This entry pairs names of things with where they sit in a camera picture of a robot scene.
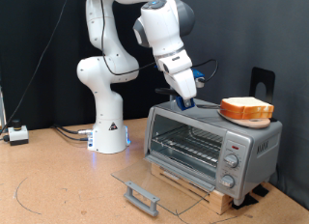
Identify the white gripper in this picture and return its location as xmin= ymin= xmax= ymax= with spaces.
xmin=154 ymin=53 xmax=198 ymax=108

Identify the silver oven temperature knob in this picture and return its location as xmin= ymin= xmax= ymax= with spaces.
xmin=224 ymin=154 xmax=239 ymax=169

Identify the silver toaster oven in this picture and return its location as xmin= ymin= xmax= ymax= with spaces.
xmin=143 ymin=98 xmax=284 ymax=207

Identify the silver oven timer knob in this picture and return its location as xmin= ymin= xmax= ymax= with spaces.
xmin=219 ymin=174 xmax=236 ymax=189

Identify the round pinkish wooden plate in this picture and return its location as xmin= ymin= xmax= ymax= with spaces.
xmin=216 ymin=104 xmax=271 ymax=129

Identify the black metal bookend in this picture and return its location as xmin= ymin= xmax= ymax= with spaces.
xmin=249 ymin=67 xmax=278 ymax=123

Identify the wooden pallet base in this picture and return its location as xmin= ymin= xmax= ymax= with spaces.
xmin=150 ymin=162 xmax=235 ymax=216

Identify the black tape patch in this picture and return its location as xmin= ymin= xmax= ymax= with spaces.
xmin=251 ymin=183 xmax=270 ymax=198

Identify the emergency stop button box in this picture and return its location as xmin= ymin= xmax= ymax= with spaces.
xmin=8 ymin=119 xmax=29 ymax=147

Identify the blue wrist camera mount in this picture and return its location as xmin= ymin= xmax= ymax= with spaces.
xmin=192 ymin=69 xmax=206 ymax=89

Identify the wire oven rack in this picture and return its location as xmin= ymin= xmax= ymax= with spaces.
xmin=151 ymin=124 xmax=224 ymax=169

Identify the black camera cable on arm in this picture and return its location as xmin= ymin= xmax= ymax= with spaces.
xmin=98 ymin=0 xmax=219 ymax=84

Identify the cable with silver connector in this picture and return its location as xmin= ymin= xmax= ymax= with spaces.
xmin=51 ymin=124 xmax=94 ymax=135

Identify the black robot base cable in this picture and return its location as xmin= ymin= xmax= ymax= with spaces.
xmin=54 ymin=126 xmax=91 ymax=142

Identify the thin black hanging cable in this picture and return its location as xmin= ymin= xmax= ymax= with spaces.
xmin=0 ymin=0 xmax=71 ymax=142

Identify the metal frame leg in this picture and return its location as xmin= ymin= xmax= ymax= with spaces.
xmin=0 ymin=85 xmax=8 ymax=132

